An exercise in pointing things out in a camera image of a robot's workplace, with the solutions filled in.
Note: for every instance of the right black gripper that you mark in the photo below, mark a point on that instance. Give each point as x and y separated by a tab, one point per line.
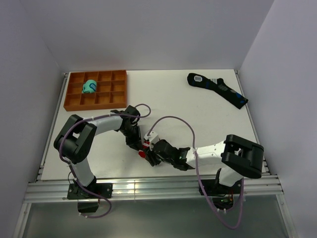
150	156

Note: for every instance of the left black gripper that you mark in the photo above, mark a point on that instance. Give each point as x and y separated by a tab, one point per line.
135	143

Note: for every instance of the red white striped sock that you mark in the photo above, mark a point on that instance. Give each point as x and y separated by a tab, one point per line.
143	151

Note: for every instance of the orange compartment tray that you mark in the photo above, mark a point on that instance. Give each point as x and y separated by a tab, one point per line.
111	91

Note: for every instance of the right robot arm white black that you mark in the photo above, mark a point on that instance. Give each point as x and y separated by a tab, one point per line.
242	158

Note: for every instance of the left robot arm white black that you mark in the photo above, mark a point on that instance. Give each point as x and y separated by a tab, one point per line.
76	137

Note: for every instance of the rolled teal sock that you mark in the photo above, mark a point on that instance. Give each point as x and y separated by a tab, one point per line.
90	86

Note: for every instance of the black blue patterned sock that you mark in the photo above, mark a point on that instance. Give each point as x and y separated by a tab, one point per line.
219	87

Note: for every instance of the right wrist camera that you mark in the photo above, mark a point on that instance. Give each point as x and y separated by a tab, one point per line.
151	138

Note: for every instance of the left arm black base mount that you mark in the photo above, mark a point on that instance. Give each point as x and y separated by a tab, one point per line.
88	202

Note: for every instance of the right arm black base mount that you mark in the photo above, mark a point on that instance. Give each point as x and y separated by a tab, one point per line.
218	196

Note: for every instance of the aluminium table frame rail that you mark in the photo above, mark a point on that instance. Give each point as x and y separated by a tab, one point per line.
179	113

